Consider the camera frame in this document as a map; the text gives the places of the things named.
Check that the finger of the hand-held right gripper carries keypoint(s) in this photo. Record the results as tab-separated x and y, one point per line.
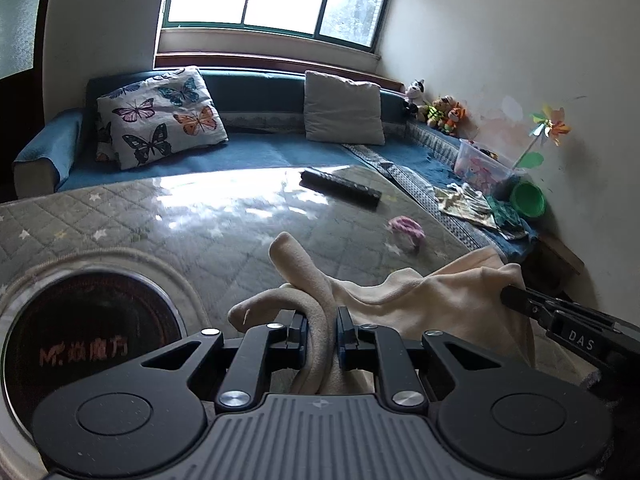
522	300

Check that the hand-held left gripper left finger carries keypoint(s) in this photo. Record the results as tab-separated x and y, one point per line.
301	334

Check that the dark wooden door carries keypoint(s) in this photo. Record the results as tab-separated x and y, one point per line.
20	20

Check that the orange tiger plush toy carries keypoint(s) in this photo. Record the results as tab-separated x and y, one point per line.
456	117

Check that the beige garment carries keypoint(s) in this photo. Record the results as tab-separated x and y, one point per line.
425	305

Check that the blue sofa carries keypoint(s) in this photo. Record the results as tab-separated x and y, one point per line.
280	152

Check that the pink hair scrunchie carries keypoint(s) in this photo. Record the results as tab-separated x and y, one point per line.
407	227

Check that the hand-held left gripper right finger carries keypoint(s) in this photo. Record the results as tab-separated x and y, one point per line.
343	335

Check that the black ribbed remote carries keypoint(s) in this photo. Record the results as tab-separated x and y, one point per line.
340	187

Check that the green cloth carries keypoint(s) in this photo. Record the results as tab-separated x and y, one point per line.
506	212

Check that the green plastic bowl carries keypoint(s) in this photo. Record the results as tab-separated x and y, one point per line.
528	199

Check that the round built-in induction cooker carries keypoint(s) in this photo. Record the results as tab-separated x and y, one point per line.
95	320

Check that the stuffed toys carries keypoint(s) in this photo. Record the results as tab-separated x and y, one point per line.
441	112

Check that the black and white plush toy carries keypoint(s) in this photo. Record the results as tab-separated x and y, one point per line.
414	94

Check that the plain beige pillow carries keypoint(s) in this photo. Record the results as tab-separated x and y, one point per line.
342	107

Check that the yellowish patterned cloth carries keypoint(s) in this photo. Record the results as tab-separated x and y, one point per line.
462	205

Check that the clear plastic storage box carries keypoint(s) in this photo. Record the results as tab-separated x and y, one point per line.
477	167

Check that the butterfly print pillow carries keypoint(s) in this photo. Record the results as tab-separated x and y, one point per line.
160	115

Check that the colourful pinwheel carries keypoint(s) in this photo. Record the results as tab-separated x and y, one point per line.
547	127

